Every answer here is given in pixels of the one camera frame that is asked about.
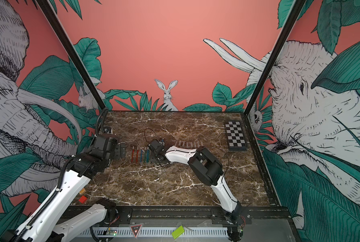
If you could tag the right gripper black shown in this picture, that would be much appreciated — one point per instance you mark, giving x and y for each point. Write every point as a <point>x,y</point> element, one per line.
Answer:
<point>152,157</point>

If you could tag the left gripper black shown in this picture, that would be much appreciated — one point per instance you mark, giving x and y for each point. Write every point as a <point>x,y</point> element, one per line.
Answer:
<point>121,150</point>

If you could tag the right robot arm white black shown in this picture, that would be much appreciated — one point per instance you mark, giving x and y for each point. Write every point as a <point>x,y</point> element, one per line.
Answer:
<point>207,168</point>

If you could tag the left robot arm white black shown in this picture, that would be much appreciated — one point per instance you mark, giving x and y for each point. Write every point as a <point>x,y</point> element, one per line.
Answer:
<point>76,173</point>

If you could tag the orange small block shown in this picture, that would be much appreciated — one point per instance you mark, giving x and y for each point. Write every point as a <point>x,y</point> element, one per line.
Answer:
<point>82,191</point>

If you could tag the red small block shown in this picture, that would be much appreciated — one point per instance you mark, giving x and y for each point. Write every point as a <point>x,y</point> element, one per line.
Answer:
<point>83,199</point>

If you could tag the triangular warning sticker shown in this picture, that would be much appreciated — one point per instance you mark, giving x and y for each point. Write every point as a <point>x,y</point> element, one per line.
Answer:
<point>135,229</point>

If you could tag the black white checkerboard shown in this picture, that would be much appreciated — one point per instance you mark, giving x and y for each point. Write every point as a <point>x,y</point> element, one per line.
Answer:
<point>235,136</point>

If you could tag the small circuit board green led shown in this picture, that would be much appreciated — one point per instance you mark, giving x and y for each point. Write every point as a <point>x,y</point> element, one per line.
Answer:
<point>111,232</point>

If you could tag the green sticky note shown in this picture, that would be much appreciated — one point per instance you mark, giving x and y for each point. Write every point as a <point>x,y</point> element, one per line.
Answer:
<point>178,232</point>

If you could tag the black front mounting rail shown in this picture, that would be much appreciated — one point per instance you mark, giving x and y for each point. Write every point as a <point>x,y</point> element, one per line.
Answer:
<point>215,214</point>

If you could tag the white slotted cable duct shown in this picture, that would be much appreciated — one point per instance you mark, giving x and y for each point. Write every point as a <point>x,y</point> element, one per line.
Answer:
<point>166,232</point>

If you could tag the right black frame post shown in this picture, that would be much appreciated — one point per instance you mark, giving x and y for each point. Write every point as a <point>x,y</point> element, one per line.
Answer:
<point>287,27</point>

